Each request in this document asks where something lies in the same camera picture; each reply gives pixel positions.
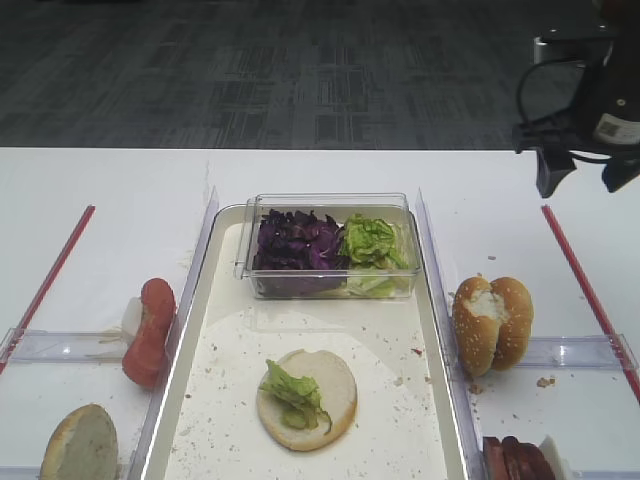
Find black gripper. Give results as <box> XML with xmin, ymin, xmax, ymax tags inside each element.
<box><xmin>512</xmin><ymin>29</ymin><xmax>640</xmax><ymax>198</ymax></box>

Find lettuce leaf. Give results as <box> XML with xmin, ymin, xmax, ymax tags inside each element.
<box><xmin>259</xmin><ymin>360</ymin><xmax>333</xmax><ymax>434</ymax></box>

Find green lettuce in container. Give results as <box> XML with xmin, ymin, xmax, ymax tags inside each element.
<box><xmin>339</xmin><ymin>213</ymin><xmax>410</xmax><ymax>298</ymax></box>

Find meat patties stack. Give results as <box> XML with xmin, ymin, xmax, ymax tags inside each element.
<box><xmin>483</xmin><ymin>436</ymin><xmax>556</xmax><ymax>480</ymax></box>

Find white pusher block patties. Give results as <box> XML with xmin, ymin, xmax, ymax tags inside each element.
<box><xmin>538</xmin><ymin>435</ymin><xmax>574</xmax><ymax>480</ymax></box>

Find tomato slices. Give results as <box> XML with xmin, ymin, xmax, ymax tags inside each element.
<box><xmin>122</xmin><ymin>278</ymin><xmax>176</xmax><ymax>389</ymax></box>

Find sesame bun inner right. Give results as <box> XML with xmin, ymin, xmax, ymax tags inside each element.
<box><xmin>452</xmin><ymin>276</ymin><xmax>504</xmax><ymax>377</ymax></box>

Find sesame bun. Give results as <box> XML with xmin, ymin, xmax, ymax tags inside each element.
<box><xmin>452</xmin><ymin>276</ymin><xmax>504</xmax><ymax>377</ymax></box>
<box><xmin>491</xmin><ymin>277</ymin><xmax>534</xmax><ymax>371</ymax></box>

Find sesame bun outer right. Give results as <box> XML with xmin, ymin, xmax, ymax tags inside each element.
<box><xmin>491</xmin><ymin>277</ymin><xmax>534</xmax><ymax>371</ymax></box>

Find red strip right side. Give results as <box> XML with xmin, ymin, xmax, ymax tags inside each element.
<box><xmin>541</xmin><ymin>205</ymin><xmax>639</xmax><ymax>400</ymax></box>

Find red strip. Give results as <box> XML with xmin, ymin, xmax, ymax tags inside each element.
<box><xmin>0</xmin><ymin>205</ymin><xmax>96</xmax><ymax>373</ymax></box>
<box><xmin>541</xmin><ymin>205</ymin><xmax>639</xmax><ymax>400</ymax></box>

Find clear long divider right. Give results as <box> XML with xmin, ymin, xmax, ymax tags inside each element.
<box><xmin>415</xmin><ymin>193</ymin><xmax>486</xmax><ymax>479</ymax></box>

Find clear long divider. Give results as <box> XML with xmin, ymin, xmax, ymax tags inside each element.
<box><xmin>415</xmin><ymin>193</ymin><xmax>486</xmax><ymax>479</ymax></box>
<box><xmin>125</xmin><ymin>187</ymin><xmax>219</xmax><ymax>480</ymax></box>

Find clear salad container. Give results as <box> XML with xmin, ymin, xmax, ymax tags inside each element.
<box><xmin>235</xmin><ymin>193</ymin><xmax>421</xmax><ymax>299</ymax></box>

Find purple cabbage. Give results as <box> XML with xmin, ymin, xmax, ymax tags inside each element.
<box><xmin>252</xmin><ymin>209</ymin><xmax>349</xmax><ymax>298</ymax></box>

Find metal tray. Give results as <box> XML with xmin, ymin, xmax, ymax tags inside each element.
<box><xmin>143</xmin><ymin>205</ymin><xmax>470</xmax><ymax>479</ymax></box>

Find bun base on tray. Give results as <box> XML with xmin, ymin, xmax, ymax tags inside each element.
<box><xmin>256</xmin><ymin>350</ymin><xmax>358</xmax><ymax>452</ymax></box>

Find clear long divider left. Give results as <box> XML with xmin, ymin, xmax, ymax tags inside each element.
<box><xmin>125</xmin><ymin>187</ymin><xmax>219</xmax><ymax>480</ymax></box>

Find red strip left side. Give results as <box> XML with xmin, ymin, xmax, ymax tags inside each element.
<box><xmin>0</xmin><ymin>205</ymin><xmax>96</xmax><ymax>373</ymax></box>

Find bun half standing left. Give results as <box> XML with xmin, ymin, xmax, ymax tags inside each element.
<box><xmin>39</xmin><ymin>403</ymin><xmax>118</xmax><ymax>480</ymax></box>

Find black cable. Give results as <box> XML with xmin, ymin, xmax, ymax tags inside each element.
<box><xmin>514</xmin><ymin>42</ymin><xmax>616</xmax><ymax>161</ymax></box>

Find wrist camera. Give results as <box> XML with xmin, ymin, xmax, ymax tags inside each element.
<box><xmin>533</xmin><ymin>23</ymin><xmax>617</xmax><ymax>64</ymax></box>

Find clear rail holder upper right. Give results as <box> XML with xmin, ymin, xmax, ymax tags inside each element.
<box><xmin>516</xmin><ymin>334</ymin><xmax>639</xmax><ymax>372</ymax></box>

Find clear rail holder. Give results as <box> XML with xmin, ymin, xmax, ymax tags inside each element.
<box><xmin>516</xmin><ymin>334</ymin><xmax>639</xmax><ymax>372</ymax></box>
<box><xmin>1</xmin><ymin>328</ymin><xmax>128</xmax><ymax>367</ymax></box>

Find clear rail holder upper left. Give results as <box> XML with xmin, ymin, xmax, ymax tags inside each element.
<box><xmin>1</xmin><ymin>328</ymin><xmax>128</xmax><ymax>367</ymax></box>

